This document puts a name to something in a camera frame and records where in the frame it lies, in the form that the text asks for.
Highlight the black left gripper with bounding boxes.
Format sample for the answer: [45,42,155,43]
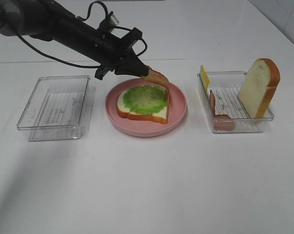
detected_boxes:
[87,26,149,79]

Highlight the bacon strip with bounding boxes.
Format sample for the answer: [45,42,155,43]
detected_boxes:
[209,90,236,131]
[140,66,170,100]

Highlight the green lettuce leaf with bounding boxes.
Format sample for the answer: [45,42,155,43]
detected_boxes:
[121,85,169,115]

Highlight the bread slice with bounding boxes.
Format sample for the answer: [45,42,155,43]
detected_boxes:
[237,58,280,118]
[117,90,169,124]

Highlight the yellow cheese slice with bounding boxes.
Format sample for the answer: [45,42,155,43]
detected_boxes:
[199,65,210,94]

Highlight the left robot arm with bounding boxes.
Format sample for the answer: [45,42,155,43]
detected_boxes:
[0,0,149,79]

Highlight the pink round plate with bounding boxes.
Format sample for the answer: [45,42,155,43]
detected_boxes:
[105,78,187,137]

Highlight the left clear plastic tray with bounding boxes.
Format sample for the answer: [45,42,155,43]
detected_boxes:
[17,76,95,141]

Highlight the clear plastic tray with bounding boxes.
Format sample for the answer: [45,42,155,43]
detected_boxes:
[197,71,274,134]
[17,76,95,141]

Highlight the right clear plastic tray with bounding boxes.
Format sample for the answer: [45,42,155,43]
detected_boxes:
[197,71,274,134]

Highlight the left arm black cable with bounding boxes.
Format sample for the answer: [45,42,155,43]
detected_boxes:
[15,0,148,68]

